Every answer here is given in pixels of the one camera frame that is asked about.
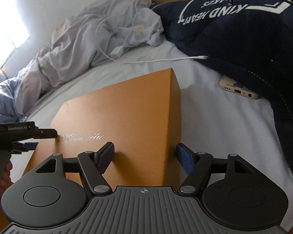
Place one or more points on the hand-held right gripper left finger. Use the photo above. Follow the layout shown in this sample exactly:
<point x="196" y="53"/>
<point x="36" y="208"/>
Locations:
<point x="105" y="157"/>

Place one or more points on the bed with grey sheet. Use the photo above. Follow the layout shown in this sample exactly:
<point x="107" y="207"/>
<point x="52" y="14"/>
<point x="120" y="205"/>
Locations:
<point x="205" y="117"/>

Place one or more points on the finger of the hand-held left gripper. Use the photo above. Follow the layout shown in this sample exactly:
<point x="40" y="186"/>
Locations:
<point x="47" y="133"/>
<point x="29" y="146"/>

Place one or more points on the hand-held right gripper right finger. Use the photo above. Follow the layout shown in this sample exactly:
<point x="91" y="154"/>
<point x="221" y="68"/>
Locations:
<point x="184" y="157"/>

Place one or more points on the light blue duvet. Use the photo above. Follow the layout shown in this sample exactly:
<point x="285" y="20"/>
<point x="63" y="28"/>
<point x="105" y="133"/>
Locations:
<point x="3" y="97"/>

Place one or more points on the grey duvet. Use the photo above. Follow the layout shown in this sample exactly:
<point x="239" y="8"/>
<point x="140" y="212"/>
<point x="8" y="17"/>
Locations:
<point x="88" y="36"/>

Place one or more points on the navy printed blanket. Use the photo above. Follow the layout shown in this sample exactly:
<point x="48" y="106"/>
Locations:
<point x="239" y="36"/>

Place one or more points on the window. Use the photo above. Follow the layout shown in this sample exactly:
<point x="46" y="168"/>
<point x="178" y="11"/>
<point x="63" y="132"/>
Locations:
<point x="5" y="17"/>

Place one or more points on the phone in beige case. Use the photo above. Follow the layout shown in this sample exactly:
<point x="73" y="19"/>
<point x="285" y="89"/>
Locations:
<point x="238" y="89"/>

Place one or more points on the orange box lid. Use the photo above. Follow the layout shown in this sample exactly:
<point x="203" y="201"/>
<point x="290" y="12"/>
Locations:
<point x="117" y="117"/>

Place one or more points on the person's left hand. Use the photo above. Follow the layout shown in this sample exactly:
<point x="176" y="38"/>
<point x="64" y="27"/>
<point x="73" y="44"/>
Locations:
<point x="7" y="170"/>

